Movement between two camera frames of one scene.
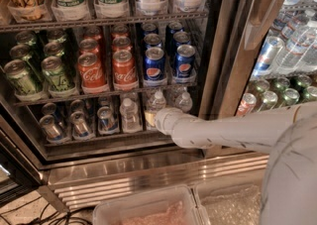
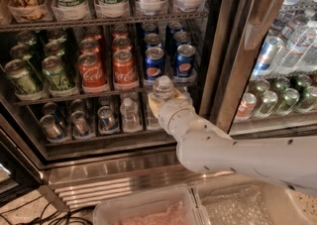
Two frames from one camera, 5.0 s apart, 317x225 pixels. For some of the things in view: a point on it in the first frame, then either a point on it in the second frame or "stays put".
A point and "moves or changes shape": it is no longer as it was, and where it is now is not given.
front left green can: (21, 80) stays put
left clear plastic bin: (170, 206) stays put
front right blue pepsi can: (184, 68) stays put
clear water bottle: (157, 102) moves or changes shape
